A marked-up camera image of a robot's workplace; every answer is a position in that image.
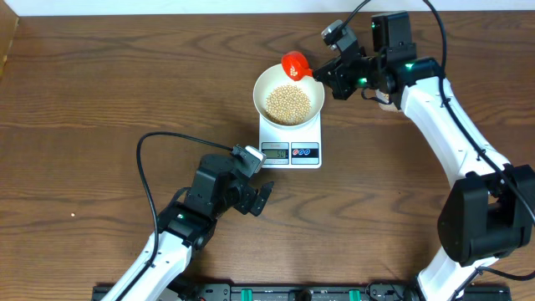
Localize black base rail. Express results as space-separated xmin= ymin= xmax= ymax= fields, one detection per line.
xmin=90 ymin=283 xmax=512 ymax=301

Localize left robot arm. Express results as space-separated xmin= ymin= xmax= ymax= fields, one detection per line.
xmin=104 ymin=146 xmax=274 ymax=300

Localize red measuring scoop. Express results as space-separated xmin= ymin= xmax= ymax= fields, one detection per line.
xmin=281 ymin=51 xmax=313 ymax=81

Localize white kitchen scale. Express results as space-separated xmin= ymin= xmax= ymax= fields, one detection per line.
xmin=259 ymin=115 xmax=323 ymax=169

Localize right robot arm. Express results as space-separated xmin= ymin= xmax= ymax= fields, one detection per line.
xmin=313 ymin=12 xmax=534 ymax=300

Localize clear plastic container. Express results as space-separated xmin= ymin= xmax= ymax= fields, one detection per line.
xmin=375 ymin=89 xmax=403 ymax=113

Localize soybeans in bowl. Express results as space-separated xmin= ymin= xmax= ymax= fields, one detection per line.
xmin=265 ymin=84 xmax=311 ymax=125

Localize white bowl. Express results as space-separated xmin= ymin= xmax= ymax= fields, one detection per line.
xmin=252 ymin=64 xmax=325 ymax=125

